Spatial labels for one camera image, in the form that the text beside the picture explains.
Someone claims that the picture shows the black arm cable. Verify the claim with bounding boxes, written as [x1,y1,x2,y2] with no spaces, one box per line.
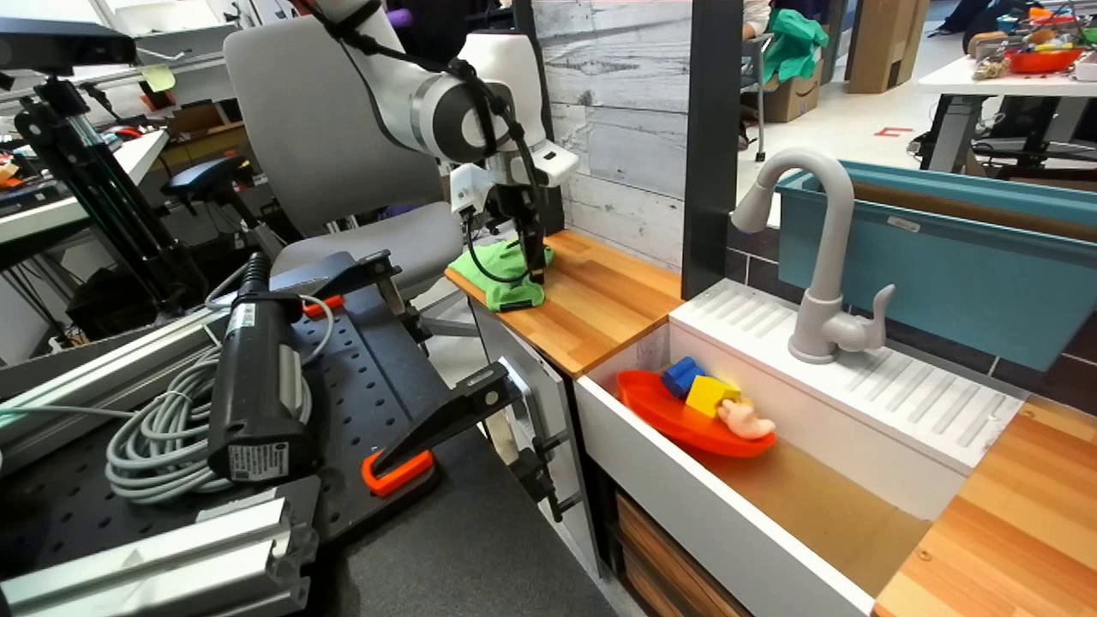
[443,54,551,288]

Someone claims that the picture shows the grey coiled cable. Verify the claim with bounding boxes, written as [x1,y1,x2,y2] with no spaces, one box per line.
[103,290,335,506]

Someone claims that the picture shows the red toy basket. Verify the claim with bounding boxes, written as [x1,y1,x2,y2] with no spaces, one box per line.
[1003,40,1084,79]

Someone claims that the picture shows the white toy sink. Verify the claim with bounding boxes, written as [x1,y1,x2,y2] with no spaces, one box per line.
[572,277,1028,617]

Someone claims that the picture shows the grey office chair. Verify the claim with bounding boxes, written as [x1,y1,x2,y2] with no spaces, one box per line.
[220,13,475,306]

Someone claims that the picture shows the green bag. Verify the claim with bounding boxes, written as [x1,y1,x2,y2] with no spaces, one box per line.
[761,7,832,85]

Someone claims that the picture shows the black perforated breadboard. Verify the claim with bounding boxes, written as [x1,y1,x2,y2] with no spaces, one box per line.
[0,284,507,579]

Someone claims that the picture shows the green towel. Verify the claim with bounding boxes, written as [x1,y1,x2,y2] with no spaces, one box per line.
[447,233,554,314]

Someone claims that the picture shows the yellow toy block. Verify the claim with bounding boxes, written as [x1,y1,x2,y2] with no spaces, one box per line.
[683,375,744,426]

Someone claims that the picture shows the red bowl with toys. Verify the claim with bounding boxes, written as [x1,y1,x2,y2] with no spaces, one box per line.
[614,368,780,468]

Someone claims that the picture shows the black tripod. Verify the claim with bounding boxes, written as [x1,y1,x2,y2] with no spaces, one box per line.
[9,77,214,314]

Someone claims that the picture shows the cardboard box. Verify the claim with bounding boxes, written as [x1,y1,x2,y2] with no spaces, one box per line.
[843,0,937,95]

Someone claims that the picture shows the white table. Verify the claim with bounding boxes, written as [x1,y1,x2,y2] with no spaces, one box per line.
[913,52,1097,177]

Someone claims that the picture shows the dark office chair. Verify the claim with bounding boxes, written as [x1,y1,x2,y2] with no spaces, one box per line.
[166,152,282,266]

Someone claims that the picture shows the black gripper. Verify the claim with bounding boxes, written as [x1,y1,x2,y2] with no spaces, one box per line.
[482,177,551,281]

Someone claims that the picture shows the orange black clamp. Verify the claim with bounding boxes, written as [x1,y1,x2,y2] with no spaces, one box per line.
[299,252,432,345]
[360,360,578,525]

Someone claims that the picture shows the black stereo camera bar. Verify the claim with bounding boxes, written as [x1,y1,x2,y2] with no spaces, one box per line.
[207,252,315,487]

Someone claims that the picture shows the teal plastic bin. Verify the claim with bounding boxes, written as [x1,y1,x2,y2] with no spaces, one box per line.
[777,157,1097,378]

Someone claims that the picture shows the blue toy block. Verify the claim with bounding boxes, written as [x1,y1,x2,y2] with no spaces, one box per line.
[660,353,708,401]

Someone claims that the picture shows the black vertical post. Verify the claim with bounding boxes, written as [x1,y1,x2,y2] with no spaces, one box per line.
[680,0,747,301]

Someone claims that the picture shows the pink toy figure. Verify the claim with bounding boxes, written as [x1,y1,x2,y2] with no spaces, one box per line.
[716,390,780,445]

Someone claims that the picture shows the wooden toy kitchen counter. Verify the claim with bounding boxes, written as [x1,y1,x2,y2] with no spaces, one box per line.
[443,226,1097,617]

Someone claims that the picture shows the long aluminium rail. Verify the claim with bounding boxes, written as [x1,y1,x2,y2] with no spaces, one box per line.
[0,297,251,464]

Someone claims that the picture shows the short aluminium extrusion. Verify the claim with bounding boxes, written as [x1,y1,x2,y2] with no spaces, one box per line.
[0,492,326,617]

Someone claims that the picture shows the grey toy faucet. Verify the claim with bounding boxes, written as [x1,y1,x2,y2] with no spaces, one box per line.
[730,145,900,368]

